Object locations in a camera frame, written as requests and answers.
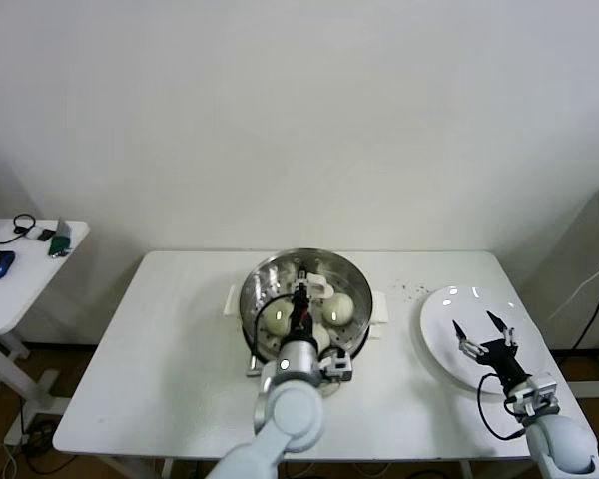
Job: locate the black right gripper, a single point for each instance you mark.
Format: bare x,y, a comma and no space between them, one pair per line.
501,359

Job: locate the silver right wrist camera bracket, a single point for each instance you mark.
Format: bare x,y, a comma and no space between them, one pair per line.
534,394

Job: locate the stainless steel steamer basket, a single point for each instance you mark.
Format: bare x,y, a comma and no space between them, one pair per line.
380,307

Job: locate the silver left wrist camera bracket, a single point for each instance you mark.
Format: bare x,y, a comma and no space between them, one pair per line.
339,369

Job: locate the small black device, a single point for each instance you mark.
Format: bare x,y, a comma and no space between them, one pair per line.
45,235

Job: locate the grey upright card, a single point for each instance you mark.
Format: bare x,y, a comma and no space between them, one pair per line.
63,227

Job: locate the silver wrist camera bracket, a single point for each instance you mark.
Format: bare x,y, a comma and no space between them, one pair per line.
339,369
534,394

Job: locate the white steamed baozi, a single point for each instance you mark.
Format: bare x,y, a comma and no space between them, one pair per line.
343,310
274,322
323,335

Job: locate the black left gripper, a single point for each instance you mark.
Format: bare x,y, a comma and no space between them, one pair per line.
301,319

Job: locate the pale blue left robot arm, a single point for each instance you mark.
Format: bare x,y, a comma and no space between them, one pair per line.
289,414

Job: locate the small white adapter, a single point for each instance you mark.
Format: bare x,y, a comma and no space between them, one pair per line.
32,233

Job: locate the green flat item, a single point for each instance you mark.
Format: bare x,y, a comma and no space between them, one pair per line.
59,245

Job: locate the round glass pot lid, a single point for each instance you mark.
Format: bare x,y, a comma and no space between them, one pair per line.
324,288

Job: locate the white oval plate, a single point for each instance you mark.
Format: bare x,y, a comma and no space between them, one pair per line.
439,319

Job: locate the white side table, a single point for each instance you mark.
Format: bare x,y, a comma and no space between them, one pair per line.
25,294

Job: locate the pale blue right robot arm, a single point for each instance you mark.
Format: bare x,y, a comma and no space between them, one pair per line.
559,444

